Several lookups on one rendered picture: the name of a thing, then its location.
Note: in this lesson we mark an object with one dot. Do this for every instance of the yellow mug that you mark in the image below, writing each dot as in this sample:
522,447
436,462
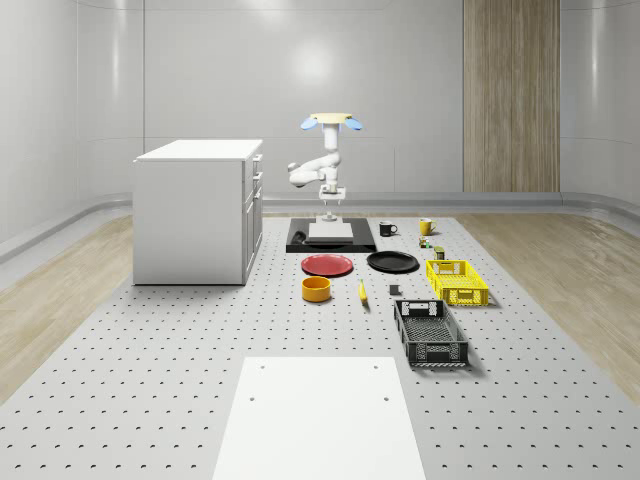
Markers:
426,227

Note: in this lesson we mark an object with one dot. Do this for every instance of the black plate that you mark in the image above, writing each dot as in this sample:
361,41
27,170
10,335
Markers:
393,262

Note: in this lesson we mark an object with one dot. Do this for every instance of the white cabinet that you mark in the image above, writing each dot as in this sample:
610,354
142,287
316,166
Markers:
190,220

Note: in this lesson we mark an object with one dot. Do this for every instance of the dark grey basket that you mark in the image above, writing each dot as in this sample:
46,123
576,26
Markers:
432,335

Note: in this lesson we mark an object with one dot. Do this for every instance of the yellow basket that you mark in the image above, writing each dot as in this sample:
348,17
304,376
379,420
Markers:
457,289

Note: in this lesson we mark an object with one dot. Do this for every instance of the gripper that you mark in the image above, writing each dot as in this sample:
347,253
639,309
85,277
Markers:
332,193

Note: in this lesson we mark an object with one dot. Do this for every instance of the grey cube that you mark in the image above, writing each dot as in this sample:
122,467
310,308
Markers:
396,290

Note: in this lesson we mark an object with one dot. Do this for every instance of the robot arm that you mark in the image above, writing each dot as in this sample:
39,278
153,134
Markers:
330,160

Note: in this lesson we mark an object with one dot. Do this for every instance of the banana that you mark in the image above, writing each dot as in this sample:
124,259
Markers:
363,294

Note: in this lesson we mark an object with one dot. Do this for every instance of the puzzle cube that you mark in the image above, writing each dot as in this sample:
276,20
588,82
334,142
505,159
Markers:
425,243

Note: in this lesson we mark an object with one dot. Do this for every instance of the yellow bowl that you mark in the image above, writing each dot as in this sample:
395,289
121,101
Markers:
316,290

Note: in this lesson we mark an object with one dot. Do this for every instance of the white board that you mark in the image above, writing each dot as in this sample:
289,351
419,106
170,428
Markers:
320,425

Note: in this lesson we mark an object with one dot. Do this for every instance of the black mug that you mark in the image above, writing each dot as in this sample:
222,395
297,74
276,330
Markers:
386,229

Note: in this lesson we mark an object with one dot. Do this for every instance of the red plate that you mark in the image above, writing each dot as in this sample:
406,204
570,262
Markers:
327,265

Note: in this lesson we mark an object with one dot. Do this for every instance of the flat-sided can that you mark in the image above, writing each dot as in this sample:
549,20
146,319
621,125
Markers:
439,253

